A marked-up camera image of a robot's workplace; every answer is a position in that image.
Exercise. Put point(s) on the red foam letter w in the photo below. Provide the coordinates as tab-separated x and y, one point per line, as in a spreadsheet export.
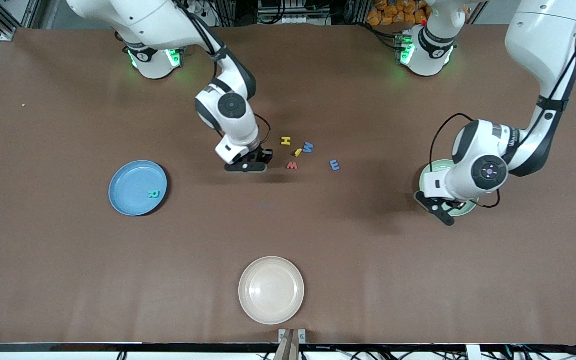
292	166

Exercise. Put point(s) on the bag of orange objects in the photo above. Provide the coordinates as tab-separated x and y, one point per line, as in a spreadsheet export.
388	15

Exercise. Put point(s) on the blue foam letter m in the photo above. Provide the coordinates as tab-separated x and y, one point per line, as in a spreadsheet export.
335	165

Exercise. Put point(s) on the left base connector box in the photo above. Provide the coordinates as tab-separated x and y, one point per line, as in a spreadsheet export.
401	42

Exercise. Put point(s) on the metal bracket with wooden stick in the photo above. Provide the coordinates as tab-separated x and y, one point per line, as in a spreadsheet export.
292	345

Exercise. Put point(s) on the beige plate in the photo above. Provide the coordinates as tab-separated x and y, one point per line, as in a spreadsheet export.
271	290

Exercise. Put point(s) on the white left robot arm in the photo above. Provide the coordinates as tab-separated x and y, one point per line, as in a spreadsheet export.
543	30

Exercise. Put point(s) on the right base connector box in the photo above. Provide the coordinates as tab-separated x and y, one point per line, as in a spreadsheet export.
175	57

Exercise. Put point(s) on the blue plate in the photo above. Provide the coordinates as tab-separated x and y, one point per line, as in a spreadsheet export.
128	187

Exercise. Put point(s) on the base connector box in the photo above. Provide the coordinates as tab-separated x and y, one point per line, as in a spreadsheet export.
175	57
401	42

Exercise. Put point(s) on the teal foam letter R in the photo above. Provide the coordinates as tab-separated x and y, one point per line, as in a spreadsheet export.
153	195

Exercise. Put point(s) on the blue foam letter W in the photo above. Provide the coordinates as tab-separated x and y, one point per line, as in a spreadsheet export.
308	148

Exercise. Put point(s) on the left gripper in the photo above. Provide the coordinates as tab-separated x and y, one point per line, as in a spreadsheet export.
460	204

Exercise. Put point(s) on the small white socket strip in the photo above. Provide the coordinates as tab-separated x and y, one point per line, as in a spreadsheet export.
295	20

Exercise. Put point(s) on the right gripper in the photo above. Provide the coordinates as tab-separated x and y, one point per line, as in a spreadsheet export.
265	155

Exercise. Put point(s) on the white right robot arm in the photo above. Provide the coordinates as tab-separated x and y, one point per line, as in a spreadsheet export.
133	15

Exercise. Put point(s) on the white power strip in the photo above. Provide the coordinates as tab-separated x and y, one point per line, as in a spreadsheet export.
210	20

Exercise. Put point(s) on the yellow foam letter H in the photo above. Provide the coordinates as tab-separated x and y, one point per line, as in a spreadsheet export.
286	141

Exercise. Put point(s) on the green plate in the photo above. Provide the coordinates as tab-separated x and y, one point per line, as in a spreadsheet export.
440	167

